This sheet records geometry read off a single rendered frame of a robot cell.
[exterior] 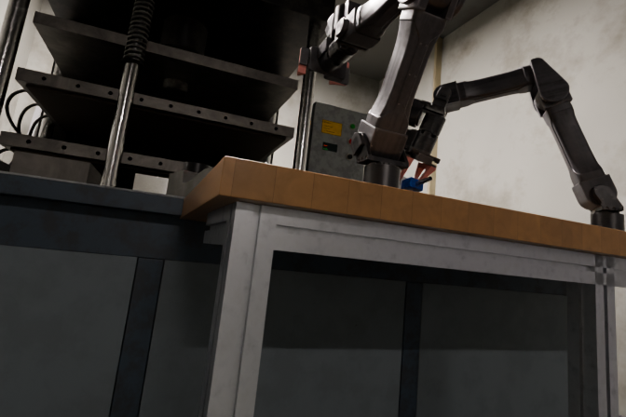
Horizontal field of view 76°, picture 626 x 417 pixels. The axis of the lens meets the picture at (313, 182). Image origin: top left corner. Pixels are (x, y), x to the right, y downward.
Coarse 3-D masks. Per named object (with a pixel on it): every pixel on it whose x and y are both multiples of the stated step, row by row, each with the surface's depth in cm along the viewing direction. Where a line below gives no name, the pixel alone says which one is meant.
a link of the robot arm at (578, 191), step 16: (544, 112) 102; (560, 112) 96; (560, 128) 96; (576, 128) 94; (560, 144) 96; (576, 144) 94; (576, 160) 93; (592, 160) 92; (576, 176) 93; (592, 176) 91; (608, 176) 89; (576, 192) 95; (592, 208) 93
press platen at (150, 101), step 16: (16, 80) 149; (32, 80) 150; (48, 80) 152; (64, 80) 154; (32, 96) 165; (96, 96) 157; (112, 96) 159; (144, 96) 163; (176, 112) 167; (192, 112) 170; (208, 112) 172; (256, 128) 179; (272, 128) 182; (288, 128) 185
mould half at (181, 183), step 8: (208, 168) 98; (176, 176) 115; (184, 176) 111; (192, 176) 113; (200, 176) 101; (168, 184) 120; (176, 184) 114; (184, 184) 108; (192, 184) 104; (168, 192) 118; (176, 192) 112; (184, 192) 107
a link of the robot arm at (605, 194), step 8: (600, 184) 88; (592, 192) 89; (600, 192) 88; (608, 192) 88; (600, 200) 88; (608, 200) 88; (616, 200) 87; (600, 208) 89; (608, 208) 87; (616, 208) 87
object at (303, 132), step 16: (16, 0) 145; (16, 16) 145; (0, 32) 143; (16, 32) 144; (0, 48) 141; (16, 48) 145; (0, 64) 141; (0, 80) 140; (304, 80) 185; (0, 96) 140; (304, 96) 183; (0, 112) 141; (304, 112) 181; (48, 128) 203; (304, 128) 180; (304, 144) 179; (304, 160) 178
